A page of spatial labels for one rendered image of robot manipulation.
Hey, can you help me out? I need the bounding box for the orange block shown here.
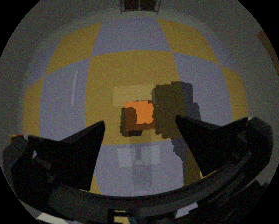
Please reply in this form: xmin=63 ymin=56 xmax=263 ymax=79
xmin=124 ymin=100 xmax=156 ymax=132

